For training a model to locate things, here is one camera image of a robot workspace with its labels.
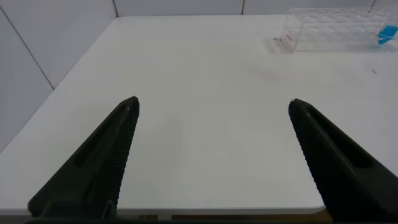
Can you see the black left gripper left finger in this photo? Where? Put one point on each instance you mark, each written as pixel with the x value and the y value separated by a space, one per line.
pixel 93 168

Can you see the clear plastic test tube rack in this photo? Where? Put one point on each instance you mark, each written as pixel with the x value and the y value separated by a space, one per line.
pixel 326 31

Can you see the blue pigment test tube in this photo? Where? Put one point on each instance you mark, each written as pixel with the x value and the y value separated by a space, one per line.
pixel 387 32

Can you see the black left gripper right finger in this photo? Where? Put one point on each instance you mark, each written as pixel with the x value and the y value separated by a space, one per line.
pixel 342 183

